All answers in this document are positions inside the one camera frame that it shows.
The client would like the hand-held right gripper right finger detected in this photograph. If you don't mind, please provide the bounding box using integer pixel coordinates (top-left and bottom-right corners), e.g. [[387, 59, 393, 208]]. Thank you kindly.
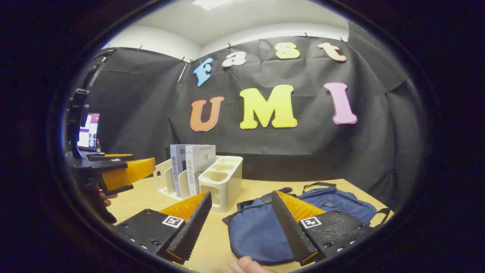
[[271, 190, 375, 267]]

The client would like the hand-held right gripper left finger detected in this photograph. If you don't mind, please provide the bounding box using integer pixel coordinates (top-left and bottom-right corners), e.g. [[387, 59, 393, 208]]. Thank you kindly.
[[113, 191, 213, 265]]

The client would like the blue schoolbag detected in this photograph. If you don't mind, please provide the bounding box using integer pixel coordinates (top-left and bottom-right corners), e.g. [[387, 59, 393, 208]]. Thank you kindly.
[[222, 182, 391, 265]]

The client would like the grey book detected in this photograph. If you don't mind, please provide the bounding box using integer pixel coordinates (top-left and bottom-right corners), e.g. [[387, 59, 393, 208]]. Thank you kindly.
[[170, 144, 199, 198]]

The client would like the cream plastic bookshelf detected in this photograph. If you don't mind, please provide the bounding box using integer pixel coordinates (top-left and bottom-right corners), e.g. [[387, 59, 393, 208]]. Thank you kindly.
[[153, 155, 243, 213]]

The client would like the white book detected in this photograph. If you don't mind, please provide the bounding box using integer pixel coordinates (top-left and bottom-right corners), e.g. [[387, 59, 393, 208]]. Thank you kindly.
[[185, 144, 216, 197]]

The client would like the computer monitor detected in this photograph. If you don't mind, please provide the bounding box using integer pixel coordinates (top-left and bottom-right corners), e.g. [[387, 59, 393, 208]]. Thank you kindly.
[[78, 113, 101, 149]]

